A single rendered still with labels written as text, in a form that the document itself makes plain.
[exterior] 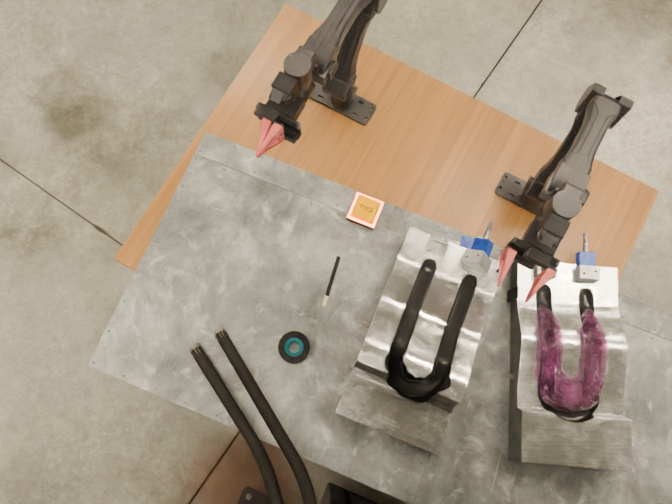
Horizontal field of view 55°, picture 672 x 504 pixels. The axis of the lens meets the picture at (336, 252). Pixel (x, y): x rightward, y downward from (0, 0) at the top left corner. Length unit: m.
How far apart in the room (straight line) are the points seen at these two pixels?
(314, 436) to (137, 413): 1.04
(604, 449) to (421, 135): 0.93
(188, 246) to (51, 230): 1.11
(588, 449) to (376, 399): 0.50
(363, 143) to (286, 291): 0.47
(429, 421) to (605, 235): 0.71
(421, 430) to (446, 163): 0.73
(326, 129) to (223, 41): 1.21
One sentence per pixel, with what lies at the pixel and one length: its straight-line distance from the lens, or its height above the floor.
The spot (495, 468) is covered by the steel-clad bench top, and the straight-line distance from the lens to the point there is 1.71.
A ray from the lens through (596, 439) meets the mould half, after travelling 1.67.
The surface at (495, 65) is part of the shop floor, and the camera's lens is 2.97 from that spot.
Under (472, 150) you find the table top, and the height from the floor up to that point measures 0.80.
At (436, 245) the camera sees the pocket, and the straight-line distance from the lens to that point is 1.68.
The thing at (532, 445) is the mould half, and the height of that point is 0.91.
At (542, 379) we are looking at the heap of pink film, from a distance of 1.65.
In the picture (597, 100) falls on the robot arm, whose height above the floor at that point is 1.23.
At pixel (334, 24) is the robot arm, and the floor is 1.23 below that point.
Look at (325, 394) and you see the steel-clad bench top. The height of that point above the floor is 0.80.
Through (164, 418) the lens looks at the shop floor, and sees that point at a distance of 2.52.
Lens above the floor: 2.46
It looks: 75 degrees down
